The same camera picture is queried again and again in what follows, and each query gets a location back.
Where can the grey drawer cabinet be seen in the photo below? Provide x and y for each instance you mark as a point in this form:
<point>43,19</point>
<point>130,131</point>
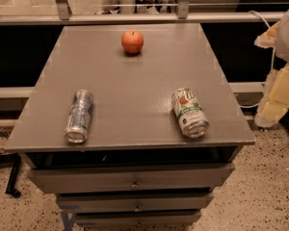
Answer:
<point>133,123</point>

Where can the top grey drawer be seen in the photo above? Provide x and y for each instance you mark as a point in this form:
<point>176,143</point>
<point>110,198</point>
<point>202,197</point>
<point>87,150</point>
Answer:
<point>125,179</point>

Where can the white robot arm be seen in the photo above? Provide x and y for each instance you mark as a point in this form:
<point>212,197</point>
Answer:
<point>281,49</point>

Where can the middle grey drawer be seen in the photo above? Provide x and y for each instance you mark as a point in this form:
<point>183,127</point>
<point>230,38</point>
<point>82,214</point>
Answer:
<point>136,202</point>

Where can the right metal bracket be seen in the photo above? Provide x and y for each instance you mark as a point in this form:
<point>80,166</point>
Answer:
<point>182,8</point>

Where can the upper metal rail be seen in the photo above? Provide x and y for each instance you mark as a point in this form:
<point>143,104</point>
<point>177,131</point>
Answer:
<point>141,18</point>

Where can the black stand leg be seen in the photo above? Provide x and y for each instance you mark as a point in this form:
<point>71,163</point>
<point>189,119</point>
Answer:
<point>11,190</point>

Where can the red orange apple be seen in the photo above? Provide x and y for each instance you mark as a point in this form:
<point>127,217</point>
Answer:
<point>132,42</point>

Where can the grey drawer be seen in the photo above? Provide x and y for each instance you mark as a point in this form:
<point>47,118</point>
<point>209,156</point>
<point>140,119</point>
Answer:
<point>136,202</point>
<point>125,179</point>
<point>136,219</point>

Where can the silver blue soda can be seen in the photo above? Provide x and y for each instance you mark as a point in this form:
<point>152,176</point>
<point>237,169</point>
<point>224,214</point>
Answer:
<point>79,118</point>

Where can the bottom grey drawer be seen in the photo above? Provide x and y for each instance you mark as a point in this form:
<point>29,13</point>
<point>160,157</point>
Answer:
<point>136,219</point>

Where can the left metal bracket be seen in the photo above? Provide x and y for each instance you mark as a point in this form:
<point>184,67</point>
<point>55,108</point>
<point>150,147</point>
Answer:
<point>63,8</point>

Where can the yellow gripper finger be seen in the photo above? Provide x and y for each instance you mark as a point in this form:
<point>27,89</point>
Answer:
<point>268,38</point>
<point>275,101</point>

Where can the metal bracket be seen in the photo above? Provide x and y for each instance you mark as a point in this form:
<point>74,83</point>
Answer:
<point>182,8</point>
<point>63,8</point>

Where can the green white 7up can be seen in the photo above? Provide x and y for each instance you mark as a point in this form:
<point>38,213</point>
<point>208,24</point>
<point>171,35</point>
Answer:
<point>189,114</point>

